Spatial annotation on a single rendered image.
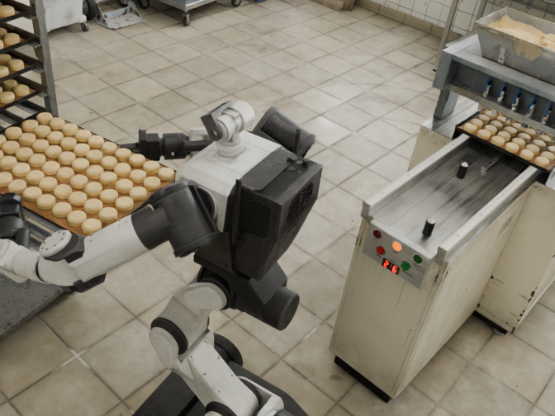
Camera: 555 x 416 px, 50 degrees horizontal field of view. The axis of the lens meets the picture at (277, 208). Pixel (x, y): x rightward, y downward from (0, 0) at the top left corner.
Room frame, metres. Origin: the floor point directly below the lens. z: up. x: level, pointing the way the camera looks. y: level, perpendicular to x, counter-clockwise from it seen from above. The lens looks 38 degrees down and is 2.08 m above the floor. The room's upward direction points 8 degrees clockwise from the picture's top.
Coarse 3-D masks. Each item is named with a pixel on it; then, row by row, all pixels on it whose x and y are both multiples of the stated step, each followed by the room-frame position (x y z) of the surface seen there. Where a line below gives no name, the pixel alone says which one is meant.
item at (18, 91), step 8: (8, 80) 1.78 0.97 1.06; (0, 88) 1.72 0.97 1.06; (8, 88) 1.74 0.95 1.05; (16, 88) 1.73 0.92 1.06; (24, 88) 1.74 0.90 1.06; (0, 96) 1.67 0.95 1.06; (8, 96) 1.68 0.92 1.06; (16, 96) 1.72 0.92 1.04; (24, 96) 1.73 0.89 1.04; (0, 104) 1.65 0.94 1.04
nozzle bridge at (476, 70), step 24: (456, 48) 2.32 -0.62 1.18; (480, 48) 2.36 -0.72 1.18; (456, 72) 2.32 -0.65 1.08; (480, 72) 2.26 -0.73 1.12; (504, 72) 2.15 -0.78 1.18; (456, 96) 2.41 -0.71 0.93; (480, 96) 2.20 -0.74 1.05; (528, 96) 2.13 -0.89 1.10; (552, 96) 2.01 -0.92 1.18; (528, 120) 2.07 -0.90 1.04; (552, 120) 2.06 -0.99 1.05
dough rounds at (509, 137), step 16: (464, 128) 2.17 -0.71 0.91; (480, 128) 2.20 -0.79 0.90; (496, 128) 2.21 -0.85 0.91; (512, 128) 2.21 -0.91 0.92; (528, 128) 2.26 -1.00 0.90; (496, 144) 2.08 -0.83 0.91; (512, 144) 2.07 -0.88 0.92; (528, 144) 2.12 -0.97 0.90; (544, 144) 2.11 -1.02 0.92; (544, 160) 1.98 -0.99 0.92
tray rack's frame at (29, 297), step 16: (0, 272) 1.73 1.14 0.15; (0, 288) 1.65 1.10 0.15; (16, 288) 1.66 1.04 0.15; (32, 288) 1.67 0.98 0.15; (48, 288) 1.68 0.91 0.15; (0, 304) 1.56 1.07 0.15; (16, 304) 1.58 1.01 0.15; (32, 304) 1.59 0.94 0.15; (0, 320) 1.48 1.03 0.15; (16, 320) 1.49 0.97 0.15; (0, 336) 1.41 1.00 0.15
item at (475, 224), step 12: (528, 168) 1.94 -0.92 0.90; (516, 180) 1.85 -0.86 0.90; (528, 180) 1.90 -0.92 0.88; (504, 192) 1.76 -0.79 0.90; (516, 192) 1.83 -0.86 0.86; (492, 204) 1.68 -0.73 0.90; (504, 204) 1.74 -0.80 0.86; (480, 216) 1.60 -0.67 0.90; (492, 216) 1.68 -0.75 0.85; (468, 228) 1.53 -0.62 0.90; (480, 228) 1.60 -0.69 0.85; (456, 240) 1.46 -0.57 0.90; (444, 252) 1.39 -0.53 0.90
